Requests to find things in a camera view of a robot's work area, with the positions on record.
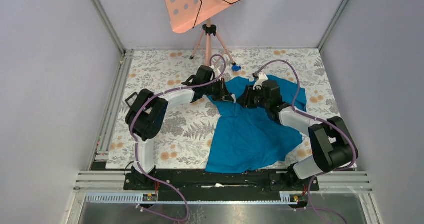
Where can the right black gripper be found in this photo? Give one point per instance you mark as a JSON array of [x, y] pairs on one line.
[[246, 98]]

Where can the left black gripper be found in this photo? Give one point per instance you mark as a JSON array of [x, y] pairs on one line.
[[222, 94]]

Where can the round white pin badge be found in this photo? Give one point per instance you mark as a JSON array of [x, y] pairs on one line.
[[234, 98]]

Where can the blue t-shirt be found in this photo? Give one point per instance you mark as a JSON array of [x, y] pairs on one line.
[[246, 139]]

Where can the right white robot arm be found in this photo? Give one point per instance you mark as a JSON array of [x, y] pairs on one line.
[[332, 146]]

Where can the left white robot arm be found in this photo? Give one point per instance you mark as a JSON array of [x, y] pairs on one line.
[[147, 112]]

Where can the floral patterned table mat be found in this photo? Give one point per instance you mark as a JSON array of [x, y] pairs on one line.
[[187, 133]]

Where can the pink music stand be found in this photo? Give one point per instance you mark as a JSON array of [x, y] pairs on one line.
[[187, 14]]

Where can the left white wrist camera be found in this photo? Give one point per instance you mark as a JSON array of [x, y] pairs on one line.
[[218, 73]]

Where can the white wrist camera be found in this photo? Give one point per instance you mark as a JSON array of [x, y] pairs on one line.
[[259, 78], [218, 73]]

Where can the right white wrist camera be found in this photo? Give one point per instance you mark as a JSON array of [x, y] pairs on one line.
[[259, 78]]

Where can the black square frame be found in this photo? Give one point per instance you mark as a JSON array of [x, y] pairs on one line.
[[131, 99]]

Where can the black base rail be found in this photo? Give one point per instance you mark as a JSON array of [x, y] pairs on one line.
[[199, 185]]

